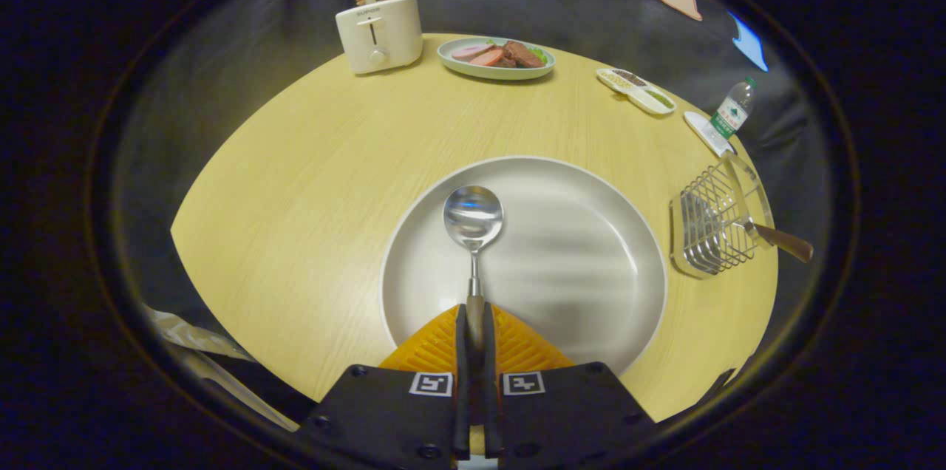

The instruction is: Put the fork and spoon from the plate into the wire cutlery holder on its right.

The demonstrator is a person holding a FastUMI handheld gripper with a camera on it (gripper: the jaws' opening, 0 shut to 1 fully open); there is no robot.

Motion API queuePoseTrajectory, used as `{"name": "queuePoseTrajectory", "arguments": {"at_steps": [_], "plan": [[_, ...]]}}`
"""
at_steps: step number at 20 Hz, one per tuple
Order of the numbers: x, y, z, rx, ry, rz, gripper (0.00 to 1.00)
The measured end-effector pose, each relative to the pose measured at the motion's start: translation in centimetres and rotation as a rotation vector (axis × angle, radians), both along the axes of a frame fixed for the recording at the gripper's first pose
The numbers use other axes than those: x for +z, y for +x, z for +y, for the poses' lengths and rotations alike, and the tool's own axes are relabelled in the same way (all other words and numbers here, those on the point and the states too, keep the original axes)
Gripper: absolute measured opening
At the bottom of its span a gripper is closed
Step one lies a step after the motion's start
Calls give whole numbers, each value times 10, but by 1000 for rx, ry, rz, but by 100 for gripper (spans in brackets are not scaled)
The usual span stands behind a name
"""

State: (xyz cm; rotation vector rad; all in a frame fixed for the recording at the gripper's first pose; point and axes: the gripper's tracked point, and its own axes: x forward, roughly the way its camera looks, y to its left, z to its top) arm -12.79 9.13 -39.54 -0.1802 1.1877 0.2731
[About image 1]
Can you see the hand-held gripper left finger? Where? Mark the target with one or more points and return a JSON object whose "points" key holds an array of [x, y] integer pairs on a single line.
{"points": [[462, 403]]}

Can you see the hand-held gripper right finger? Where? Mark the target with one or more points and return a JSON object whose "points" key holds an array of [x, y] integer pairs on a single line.
{"points": [[491, 403]]}

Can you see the large white plate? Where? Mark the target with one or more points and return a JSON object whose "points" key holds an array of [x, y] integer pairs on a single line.
{"points": [[576, 270]]}

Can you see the pale green plate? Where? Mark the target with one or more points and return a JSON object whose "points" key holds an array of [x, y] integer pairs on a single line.
{"points": [[495, 74]]}

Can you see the white divided condiment dish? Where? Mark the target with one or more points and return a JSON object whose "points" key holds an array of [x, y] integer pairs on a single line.
{"points": [[647, 102]]}

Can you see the white coaster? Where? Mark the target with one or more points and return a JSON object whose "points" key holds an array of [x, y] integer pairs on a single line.
{"points": [[698, 126]]}

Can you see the brown meat slice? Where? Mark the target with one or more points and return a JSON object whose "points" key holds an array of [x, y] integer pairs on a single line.
{"points": [[521, 54]]}

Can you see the pink ham slices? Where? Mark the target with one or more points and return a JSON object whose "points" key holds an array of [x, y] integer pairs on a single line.
{"points": [[477, 52]]}

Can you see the green lettuce leaf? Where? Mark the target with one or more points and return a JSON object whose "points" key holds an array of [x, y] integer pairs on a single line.
{"points": [[541, 55]]}

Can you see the clear water bottle green cap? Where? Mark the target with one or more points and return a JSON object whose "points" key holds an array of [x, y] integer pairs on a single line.
{"points": [[732, 115]]}

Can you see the cream toaster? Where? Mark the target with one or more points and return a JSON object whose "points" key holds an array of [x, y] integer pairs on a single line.
{"points": [[392, 34]]}

